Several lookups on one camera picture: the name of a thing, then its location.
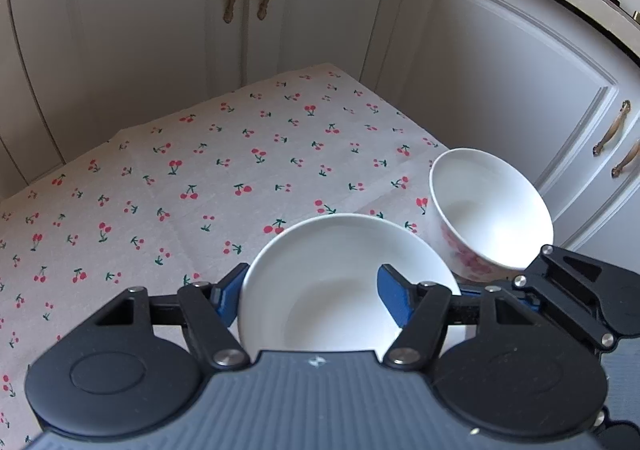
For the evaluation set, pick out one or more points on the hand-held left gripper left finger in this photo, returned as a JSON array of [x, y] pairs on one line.
[[230, 296]]

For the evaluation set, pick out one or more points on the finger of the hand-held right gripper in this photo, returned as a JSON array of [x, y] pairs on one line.
[[600, 305]]

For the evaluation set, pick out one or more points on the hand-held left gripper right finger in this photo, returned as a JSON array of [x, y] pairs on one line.
[[395, 299]]

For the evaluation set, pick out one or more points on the white bowl pink floral print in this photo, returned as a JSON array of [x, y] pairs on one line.
[[490, 210], [325, 280]]

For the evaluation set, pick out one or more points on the cherry print tablecloth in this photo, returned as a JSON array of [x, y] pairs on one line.
[[150, 210]]

